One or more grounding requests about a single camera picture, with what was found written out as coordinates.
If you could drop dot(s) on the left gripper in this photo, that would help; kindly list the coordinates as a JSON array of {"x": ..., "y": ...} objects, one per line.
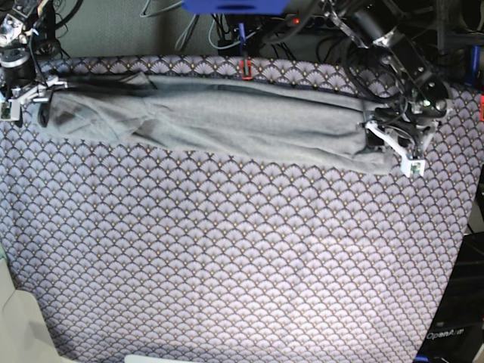
[{"x": 408, "y": 134}]

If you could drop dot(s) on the black OpenArm box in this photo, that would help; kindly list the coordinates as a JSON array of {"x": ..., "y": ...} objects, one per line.
[{"x": 456, "y": 332}]

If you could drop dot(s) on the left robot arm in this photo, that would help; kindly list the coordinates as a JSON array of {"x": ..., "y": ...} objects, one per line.
[{"x": 374, "y": 26}]

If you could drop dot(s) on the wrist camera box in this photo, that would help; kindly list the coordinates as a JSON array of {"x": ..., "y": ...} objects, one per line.
[
  {"x": 10, "y": 111},
  {"x": 412, "y": 167}
]

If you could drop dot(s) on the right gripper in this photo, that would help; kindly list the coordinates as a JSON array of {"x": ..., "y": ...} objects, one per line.
[{"x": 38, "y": 90}]

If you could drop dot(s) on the fan-patterned purple tablecloth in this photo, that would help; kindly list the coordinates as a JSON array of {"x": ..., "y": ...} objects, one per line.
[{"x": 133, "y": 249}]

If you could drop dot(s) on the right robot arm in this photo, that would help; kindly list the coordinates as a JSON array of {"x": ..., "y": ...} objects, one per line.
[{"x": 28, "y": 36}]

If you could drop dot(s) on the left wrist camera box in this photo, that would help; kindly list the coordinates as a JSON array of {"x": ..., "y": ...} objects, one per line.
[{"x": 412, "y": 167}]

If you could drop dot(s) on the red table clamp centre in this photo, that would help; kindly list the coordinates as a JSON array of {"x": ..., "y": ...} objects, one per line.
[{"x": 246, "y": 69}]

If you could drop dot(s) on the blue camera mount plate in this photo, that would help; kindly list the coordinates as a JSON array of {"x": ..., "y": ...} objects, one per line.
[{"x": 235, "y": 6}]

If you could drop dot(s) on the grey T-shirt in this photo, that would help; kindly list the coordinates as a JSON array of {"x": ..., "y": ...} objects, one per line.
[{"x": 272, "y": 123}]

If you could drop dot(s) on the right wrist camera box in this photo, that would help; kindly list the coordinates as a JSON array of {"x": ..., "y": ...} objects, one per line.
[{"x": 10, "y": 111}]

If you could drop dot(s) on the blue post right edge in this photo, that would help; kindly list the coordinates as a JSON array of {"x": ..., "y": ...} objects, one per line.
[{"x": 473, "y": 70}]

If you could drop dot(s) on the blue clamp handle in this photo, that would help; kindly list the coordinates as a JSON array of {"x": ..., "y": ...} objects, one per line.
[{"x": 242, "y": 36}]

